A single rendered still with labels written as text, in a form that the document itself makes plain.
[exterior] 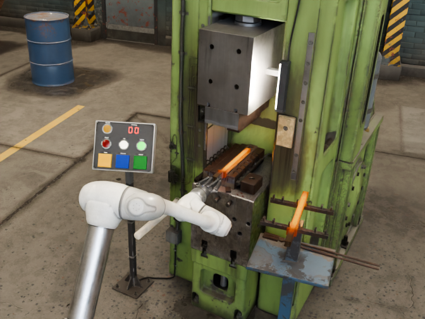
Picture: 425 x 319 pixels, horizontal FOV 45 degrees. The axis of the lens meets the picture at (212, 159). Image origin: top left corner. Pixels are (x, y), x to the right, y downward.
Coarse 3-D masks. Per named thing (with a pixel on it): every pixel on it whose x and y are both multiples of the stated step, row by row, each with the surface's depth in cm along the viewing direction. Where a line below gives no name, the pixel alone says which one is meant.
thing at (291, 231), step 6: (306, 192) 258; (300, 198) 252; (306, 198) 253; (300, 204) 247; (300, 210) 243; (294, 216) 238; (300, 216) 241; (294, 222) 233; (288, 228) 228; (294, 228) 228; (288, 234) 224; (294, 234) 228; (288, 240) 220; (288, 246) 220
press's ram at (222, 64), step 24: (216, 24) 263; (264, 24) 267; (216, 48) 252; (240, 48) 246; (264, 48) 256; (216, 72) 258; (240, 72) 251; (264, 72) 265; (216, 96) 263; (240, 96) 257; (264, 96) 274
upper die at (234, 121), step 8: (264, 104) 292; (208, 112) 270; (216, 112) 267; (224, 112) 265; (232, 112) 263; (256, 112) 283; (208, 120) 272; (216, 120) 269; (224, 120) 267; (232, 120) 264; (240, 120) 265; (248, 120) 275; (232, 128) 266
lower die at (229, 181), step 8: (240, 144) 316; (232, 152) 306; (240, 152) 304; (256, 152) 307; (216, 160) 298; (224, 160) 296; (240, 160) 295; (248, 160) 297; (256, 160) 303; (208, 168) 288; (216, 168) 287; (232, 168) 285; (208, 176) 286; (232, 176) 279; (240, 176) 286; (224, 184) 283; (232, 184) 281
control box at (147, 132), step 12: (96, 120) 288; (96, 132) 287; (108, 132) 287; (120, 132) 287; (132, 132) 287; (144, 132) 287; (156, 132) 293; (96, 144) 287; (132, 144) 286; (96, 156) 287; (132, 156) 286; (96, 168) 286; (108, 168) 286; (120, 168) 286; (132, 168) 286
